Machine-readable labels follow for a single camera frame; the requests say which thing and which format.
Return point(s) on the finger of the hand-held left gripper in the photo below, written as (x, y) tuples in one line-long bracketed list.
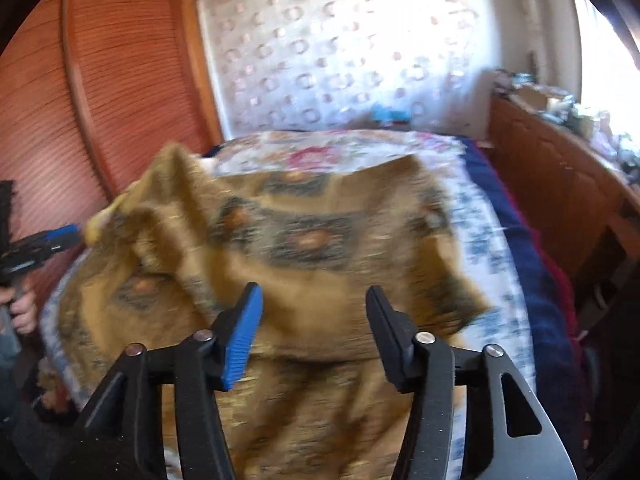
[(60, 237)]

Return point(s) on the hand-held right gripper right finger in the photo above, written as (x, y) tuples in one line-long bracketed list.
[(387, 340)]

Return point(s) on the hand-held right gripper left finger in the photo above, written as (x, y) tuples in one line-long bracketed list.
[(245, 340)]

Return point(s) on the golden patterned garment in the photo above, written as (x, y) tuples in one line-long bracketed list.
[(300, 260)]

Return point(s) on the person's left hand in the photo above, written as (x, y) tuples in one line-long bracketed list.
[(25, 312)]

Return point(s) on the yellow plush toy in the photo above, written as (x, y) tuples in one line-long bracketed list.
[(100, 220)]

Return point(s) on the navy blue blanket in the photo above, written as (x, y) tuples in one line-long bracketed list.
[(525, 250)]

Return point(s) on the wooden slatted wardrobe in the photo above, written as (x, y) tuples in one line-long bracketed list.
[(125, 85)]

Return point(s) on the red patterned blanket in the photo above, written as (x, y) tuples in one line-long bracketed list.
[(565, 285)]

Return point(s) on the pink floral quilt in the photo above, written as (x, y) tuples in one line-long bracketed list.
[(330, 152)]

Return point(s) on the teal box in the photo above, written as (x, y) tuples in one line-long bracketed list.
[(390, 114)]

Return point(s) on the dark chair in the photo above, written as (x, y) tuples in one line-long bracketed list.
[(615, 350)]

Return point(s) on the wooden sideboard cabinet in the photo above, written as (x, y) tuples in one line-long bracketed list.
[(550, 175)]

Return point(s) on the cardboard box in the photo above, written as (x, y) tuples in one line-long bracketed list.
[(532, 97)]

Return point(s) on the sheer circle-patterned curtain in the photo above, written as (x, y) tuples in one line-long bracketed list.
[(340, 60)]

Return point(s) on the wooden framed window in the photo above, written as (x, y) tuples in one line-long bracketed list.
[(605, 50)]

